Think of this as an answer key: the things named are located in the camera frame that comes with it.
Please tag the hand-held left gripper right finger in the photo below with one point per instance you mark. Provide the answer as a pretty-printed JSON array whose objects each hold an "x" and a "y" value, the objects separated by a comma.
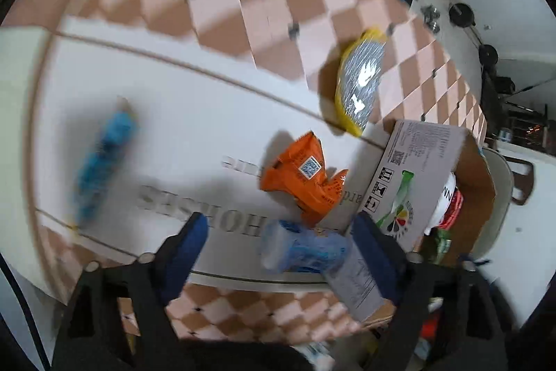
[{"x": 374, "y": 256}]

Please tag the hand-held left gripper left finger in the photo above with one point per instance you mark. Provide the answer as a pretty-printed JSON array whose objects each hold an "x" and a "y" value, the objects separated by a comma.
[{"x": 186, "y": 253}]

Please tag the blue tissue pack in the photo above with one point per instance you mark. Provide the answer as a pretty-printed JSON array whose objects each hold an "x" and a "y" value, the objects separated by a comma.
[{"x": 304, "y": 249}]

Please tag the printed cardboard box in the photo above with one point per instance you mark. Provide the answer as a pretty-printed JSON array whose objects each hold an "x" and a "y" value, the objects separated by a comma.
[{"x": 417, "y": 162}]

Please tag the green packet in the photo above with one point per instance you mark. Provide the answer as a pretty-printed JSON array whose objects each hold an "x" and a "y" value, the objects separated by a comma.
[{"x": 441, "y": 245}]

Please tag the orange snack packet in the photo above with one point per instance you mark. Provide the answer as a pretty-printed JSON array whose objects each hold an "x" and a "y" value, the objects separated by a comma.
[{"x": 304, "y": 179}]

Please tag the blue snack packet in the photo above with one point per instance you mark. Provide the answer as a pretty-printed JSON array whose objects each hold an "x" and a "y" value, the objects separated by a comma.
[{"x": 104, "y": 162}]

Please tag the white printed board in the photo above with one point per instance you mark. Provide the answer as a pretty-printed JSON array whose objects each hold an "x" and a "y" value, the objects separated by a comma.
[{"x": 182, "y": 123}]

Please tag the beige plastic chair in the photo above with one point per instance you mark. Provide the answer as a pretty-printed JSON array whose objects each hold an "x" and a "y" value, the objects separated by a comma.
[{"x": 499, "y": 197}]

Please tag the yellow and silver packet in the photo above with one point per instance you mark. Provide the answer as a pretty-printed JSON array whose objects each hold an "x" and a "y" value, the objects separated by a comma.
[{"x": 359, "y": 80}]

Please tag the black round knob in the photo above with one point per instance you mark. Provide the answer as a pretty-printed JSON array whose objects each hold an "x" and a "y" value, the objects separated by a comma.
[
  {"x": 489, "y": 56},
  {"x": 460, "y": 14}
]

